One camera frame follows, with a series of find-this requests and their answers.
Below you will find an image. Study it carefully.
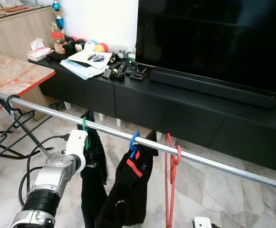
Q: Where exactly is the plain black garment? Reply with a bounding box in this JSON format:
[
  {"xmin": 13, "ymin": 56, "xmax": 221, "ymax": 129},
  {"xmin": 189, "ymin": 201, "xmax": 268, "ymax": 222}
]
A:
[{"xmin": 78, "ymin": 110, "xmax": 109, "ymax": 228}]

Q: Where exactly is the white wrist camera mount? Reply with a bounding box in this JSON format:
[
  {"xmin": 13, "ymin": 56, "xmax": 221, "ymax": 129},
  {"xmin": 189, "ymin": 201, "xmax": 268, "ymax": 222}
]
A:
[
  {"xmin": 64, "ymin": 130, "xmax": 89, "ymax": 172},
  {"xmin": 193, "ymin": 217, "xmax": 213, "ymax": 228}
]

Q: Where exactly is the light wooden sideboard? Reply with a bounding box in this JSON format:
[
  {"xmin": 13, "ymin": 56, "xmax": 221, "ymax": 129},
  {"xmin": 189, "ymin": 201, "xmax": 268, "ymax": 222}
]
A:
[{"xmin": 0, "ymin": 5, "xmax": 57, "ymax": 60}]

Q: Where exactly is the stack of white papers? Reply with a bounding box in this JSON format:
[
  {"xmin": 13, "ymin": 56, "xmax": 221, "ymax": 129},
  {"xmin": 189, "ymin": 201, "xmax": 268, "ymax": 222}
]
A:
[{"xmin": 60, "ymin": 49, "xmax": 113, "ymax": 80}]

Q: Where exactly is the pink tissue box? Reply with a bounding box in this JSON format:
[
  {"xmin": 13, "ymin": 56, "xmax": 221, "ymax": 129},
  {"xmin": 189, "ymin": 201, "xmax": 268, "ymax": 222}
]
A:
[{"xmin": 27, "ymin": 39, "xmax": 53, "ymax": 61}]

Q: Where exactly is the green plastic hanger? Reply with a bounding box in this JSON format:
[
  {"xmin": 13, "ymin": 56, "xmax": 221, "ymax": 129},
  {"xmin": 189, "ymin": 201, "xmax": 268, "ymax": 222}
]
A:
[{"xmin": 82, "ymin": 116, "xmax": 91, "ymax": 150}]

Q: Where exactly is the blue plastic hanger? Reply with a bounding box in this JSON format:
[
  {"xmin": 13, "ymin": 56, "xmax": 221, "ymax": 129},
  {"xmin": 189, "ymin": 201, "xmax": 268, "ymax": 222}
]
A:
[{"xmin": 129, "ymin": 132, "xmax": 141, "ymax": 160}]

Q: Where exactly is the black garment with red tag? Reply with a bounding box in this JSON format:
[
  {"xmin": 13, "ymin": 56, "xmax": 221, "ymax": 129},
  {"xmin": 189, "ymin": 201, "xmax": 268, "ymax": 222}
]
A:
[{"xmin": 95, "ymin": 131, "xmax": 160, "ymax": 228}]

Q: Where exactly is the blue and gold trophy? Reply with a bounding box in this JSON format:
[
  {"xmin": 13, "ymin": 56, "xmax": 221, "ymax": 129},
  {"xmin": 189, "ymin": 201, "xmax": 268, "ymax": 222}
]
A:
[{"xmin": 51, "ymin": 0, "xmax": 65, "ymax": 43}]

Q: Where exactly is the black low TV console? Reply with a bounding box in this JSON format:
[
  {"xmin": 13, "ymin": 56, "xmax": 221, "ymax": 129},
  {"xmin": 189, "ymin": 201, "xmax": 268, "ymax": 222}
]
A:
[{"xmin": 38, "ymin": 57, "xmax": 276, "ymax": 175}]

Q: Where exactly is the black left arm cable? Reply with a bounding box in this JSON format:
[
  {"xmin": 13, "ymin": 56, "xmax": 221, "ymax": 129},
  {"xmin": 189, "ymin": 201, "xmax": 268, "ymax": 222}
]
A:
[{"xmin": 18, "ymin": 135, "xmax": 71, "ymax": 207}]

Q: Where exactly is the black flat screen television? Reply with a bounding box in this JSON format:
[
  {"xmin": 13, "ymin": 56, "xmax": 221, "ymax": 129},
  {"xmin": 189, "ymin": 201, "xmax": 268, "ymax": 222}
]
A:
[{"xmin": 135, "ymin": 0, "xmax": 276, "ymax": 95}]

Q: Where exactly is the white and blue ball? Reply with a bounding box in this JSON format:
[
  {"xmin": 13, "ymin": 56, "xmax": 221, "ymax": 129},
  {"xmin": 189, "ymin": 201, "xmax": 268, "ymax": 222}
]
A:
[{"xmin": 83, "ymin": 40, "xmax": 98, "ymax": 52}]

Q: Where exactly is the yellow and red ball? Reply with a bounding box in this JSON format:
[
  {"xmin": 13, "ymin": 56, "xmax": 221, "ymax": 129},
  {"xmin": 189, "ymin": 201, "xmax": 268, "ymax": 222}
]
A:
[{"xmin": 94, "ymin": 43, "xmax": 109, "ymax": 53}]

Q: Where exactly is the red plastic hanger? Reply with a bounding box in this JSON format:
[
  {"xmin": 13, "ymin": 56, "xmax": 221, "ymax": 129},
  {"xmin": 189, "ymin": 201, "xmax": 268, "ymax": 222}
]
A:
[{"xmin": 164, "ymin": 133, "xmax": 182, "ymax": 228}]

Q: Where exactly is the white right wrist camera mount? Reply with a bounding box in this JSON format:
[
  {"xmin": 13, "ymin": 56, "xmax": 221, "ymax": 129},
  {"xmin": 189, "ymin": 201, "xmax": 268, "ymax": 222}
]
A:
[{"xmin": 193, "ymin": 217, "xmax": 213, "ymax": 228}]

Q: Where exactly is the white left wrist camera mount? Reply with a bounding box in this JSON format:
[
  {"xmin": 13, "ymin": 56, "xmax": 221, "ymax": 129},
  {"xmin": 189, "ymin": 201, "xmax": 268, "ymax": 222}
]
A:
[{"xmin": 64, "ymin": 130, "xmax": 89, "ymax": 172}]

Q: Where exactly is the thin black hanger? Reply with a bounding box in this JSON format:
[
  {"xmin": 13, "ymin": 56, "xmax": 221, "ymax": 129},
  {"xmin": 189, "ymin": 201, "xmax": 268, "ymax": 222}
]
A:
[{"xmin": 5, "ymin": 94, "xmax": 22, "ymax": 114}]

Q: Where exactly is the marble folding table red edge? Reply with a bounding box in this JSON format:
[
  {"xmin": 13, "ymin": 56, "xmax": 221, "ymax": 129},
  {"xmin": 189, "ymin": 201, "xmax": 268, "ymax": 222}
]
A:
[{"xmin": 0, "ymin": 47, "xmax": 56, "ymax": 200}]

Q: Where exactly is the steel clothes rack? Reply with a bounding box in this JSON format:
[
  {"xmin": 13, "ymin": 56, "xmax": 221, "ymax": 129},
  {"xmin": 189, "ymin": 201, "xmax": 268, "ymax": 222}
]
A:
[{"xmin": 0, "ymin": 88, "xmax": 276, "ymax": 192}]

